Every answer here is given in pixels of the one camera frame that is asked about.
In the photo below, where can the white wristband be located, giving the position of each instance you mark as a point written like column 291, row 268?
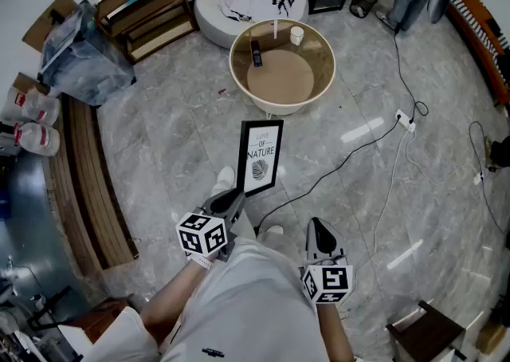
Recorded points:
column 201, row 261

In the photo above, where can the person's right forearm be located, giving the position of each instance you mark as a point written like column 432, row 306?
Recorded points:
column 334, row 332

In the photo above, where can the person's left forearm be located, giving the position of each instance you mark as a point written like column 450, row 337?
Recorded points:
column 171, row 300

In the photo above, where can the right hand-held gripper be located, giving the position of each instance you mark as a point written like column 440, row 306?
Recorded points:
column 328, row 282

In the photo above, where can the dark wooden chair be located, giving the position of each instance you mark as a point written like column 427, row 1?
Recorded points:
column 428, row 332

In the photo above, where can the brown wooden stool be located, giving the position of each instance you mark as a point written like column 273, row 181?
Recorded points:
column 103, row 320

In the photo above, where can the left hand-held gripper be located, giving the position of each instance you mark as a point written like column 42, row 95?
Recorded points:
column 203, row 233

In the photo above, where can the white leaf-print cloth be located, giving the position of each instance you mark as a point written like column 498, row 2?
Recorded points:
column 255, row 5

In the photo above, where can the wooden shelf rack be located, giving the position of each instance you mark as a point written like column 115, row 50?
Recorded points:
column 147, row 13

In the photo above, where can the white power adapter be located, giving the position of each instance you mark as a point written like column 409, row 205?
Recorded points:
column 478, row 178

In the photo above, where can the person's white left shoe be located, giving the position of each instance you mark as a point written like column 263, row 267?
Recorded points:
column 224, row 177

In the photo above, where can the person's light trousers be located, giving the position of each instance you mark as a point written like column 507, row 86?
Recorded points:
column 279, row 249

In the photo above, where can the black framed nature print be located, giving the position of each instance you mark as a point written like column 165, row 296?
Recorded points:
column 261, row 153

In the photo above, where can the person's white shoe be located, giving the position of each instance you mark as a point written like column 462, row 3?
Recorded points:
column 275, row 229
column 224, row 177

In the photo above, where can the clear red-label water jug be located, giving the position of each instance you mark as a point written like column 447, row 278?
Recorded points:
column 40, row 139
column 38, row 107

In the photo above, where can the black metal stand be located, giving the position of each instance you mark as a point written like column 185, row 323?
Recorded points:
column 48, row 308

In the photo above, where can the round pale grey armchair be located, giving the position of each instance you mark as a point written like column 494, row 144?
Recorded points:
column 211, row 21

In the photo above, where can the person's white shirt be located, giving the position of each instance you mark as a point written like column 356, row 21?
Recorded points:
column 247, row 304

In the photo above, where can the round glass coffee table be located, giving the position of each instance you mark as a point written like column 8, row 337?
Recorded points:
column 316, row 61

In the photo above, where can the person's white right shoe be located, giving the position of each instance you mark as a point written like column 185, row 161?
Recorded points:
column 275, row 229

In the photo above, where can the white mug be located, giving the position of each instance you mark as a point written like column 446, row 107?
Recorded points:
column 296, row 35

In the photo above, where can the black floor device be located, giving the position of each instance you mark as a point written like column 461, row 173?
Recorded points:
column 500, row 155

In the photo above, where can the white power strip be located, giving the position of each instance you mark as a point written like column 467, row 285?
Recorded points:
column 404, row 119

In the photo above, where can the black mesh wastebasket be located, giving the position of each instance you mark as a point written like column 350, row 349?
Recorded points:
column 363, row 2

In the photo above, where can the striped black white cushion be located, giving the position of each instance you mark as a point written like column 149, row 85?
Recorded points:
column 484, row 35

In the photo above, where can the black remote control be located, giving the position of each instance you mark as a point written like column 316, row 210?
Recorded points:
column 257, row 53

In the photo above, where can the orange sofa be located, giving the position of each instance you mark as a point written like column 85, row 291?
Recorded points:
column 476, row 13

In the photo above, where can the curved wooden slat bench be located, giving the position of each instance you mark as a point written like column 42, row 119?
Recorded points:
column 85, row 193

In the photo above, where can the brown cardboard box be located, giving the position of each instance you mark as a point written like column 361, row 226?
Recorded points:
column 41, row 29
column 26, row 83
column 492, row 338

